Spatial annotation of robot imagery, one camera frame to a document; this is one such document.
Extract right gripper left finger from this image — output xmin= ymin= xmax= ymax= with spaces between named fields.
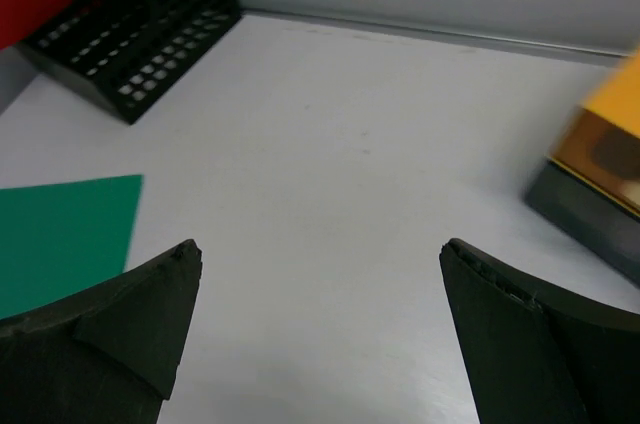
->
xmin=1 ymin=239 xmax=203 ymax=423

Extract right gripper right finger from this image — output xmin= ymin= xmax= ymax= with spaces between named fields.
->
xmin=439 ymin=239 xmax=639 ymax=423

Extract green folder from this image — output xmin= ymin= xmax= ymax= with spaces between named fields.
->
xmin=1 ymin=175 xmax=144 ymax=318

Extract dark bottom drawer unit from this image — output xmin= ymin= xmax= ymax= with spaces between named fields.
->
xmin=523 ymin=160 xmax=639 ymax=285

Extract yellow drawer box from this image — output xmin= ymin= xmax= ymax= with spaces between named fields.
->
xmin=550 ymin=53 xmax=639 ymax=216

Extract black mesh file rack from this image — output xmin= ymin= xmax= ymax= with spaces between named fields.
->
xmin=17 ymin=0 xmax=242 ymax=124

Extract metal front rail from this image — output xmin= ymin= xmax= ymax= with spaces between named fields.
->
xmin=245 ymin=8 xmax=633 ymax=66

